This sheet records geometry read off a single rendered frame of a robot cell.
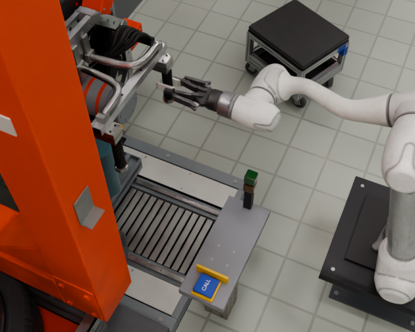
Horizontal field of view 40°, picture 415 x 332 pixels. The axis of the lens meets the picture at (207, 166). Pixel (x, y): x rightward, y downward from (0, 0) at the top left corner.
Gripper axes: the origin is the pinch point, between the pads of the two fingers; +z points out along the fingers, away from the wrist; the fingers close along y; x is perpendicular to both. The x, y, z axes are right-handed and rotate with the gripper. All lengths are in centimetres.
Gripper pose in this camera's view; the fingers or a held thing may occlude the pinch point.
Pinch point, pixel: (168, 83)
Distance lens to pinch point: 205.1
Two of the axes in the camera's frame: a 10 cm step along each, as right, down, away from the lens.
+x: -0.1, -5.9, -8.1
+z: -9.0, -3.4, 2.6
